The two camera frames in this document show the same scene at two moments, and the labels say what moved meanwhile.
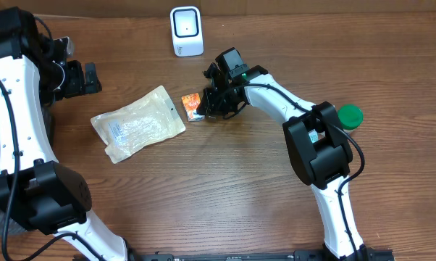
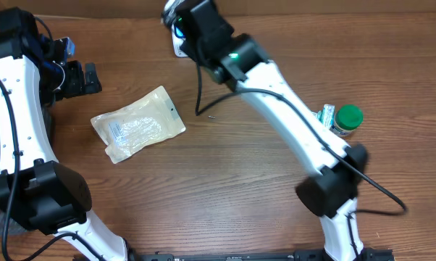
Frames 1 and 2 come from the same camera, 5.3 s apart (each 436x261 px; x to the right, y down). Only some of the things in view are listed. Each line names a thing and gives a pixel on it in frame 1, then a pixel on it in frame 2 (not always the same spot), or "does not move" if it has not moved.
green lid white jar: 350,116 does not move
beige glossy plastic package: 127,129 does not move
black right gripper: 214,106 to 193,54
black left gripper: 78,85 does not move
